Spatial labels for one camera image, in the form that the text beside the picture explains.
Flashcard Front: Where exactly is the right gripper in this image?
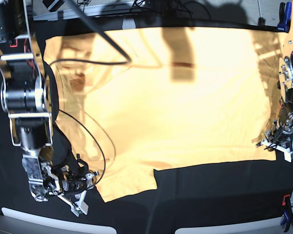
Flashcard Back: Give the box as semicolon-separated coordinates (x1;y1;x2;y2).
22;148;100;216

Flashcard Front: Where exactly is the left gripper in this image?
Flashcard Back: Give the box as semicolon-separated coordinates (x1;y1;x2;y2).
256;104;293;161

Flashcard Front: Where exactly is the yellow t-shirt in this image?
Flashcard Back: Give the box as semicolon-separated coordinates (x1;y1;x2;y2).
44;27;286;202

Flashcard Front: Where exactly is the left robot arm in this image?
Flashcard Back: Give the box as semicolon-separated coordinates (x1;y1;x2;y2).
256;39;293;162

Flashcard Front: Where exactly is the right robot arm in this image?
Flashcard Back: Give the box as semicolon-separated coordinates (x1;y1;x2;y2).
0;0;99;216

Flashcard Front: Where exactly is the red blue clamp bottom right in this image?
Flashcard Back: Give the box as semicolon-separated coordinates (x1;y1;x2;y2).
280;194;293;233

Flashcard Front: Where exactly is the blue clamp top right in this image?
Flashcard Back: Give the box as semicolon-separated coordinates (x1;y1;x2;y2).
277;1;292;32

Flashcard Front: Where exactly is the grey tag on cloth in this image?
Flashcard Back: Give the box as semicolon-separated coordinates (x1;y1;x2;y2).
122;17;136;30

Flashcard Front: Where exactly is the black cable bundle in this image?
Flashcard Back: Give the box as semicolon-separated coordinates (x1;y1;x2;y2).
75;0;218;19

